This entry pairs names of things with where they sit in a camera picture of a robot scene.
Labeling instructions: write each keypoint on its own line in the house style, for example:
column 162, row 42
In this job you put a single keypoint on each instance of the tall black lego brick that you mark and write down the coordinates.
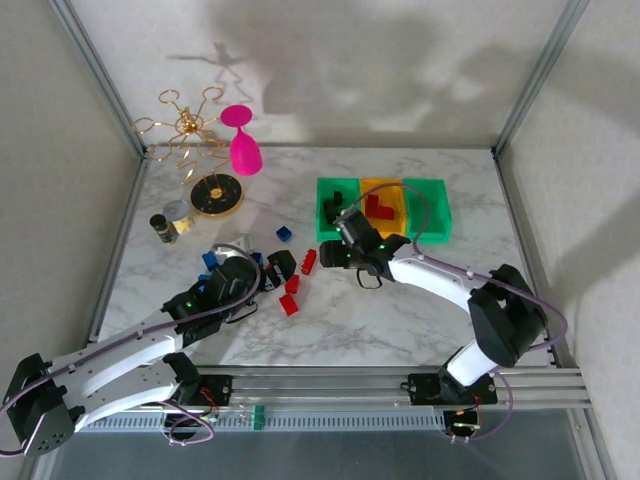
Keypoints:
column 336, row 194

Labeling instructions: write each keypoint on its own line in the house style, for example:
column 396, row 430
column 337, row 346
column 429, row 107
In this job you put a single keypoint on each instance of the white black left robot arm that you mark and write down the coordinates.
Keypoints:
column 115, row 365

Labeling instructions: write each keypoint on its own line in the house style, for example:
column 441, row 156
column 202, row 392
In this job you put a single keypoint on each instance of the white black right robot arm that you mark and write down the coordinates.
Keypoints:
column 435, row 280

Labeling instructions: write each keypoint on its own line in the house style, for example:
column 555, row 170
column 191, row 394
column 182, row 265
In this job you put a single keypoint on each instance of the green bin with black legos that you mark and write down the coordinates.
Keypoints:
column 322, row 232

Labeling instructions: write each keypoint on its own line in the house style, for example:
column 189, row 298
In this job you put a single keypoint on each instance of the yellow plastic bin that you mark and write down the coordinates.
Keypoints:
column 390, row 232

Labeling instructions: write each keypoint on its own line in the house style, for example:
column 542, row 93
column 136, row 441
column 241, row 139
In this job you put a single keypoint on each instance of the green plastic bin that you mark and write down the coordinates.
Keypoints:
column 435, row 210

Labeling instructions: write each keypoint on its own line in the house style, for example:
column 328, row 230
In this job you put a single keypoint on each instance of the silver tin can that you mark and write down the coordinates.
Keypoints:
column 179, row 215

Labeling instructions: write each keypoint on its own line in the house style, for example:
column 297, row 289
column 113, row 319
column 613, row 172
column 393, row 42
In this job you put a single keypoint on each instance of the small dark spice bottle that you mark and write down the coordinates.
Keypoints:
column 162, row 227

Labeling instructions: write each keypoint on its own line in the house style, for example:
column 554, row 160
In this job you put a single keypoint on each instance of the pink wine glass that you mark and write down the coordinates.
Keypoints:
column 245, row 152

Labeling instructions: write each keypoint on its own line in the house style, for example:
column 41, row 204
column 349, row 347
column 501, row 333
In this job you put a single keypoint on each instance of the green terminal connector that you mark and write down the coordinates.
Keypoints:
column 258, row 417

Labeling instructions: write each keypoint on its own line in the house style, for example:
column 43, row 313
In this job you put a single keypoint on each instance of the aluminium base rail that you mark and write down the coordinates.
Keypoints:
column 325, row 387

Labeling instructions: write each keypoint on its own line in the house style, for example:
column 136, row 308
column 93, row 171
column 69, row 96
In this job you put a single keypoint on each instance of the aluminium frame post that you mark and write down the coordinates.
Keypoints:
column 100, row 80
column 540, row 75

